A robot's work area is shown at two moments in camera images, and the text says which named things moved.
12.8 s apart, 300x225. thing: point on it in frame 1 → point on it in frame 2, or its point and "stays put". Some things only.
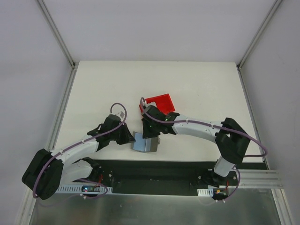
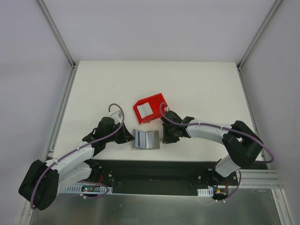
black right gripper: (150, 131) → (169, 131)
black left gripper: (125, 135) stays put
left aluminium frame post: (57, 33) stays put
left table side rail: (55, 136) stays put
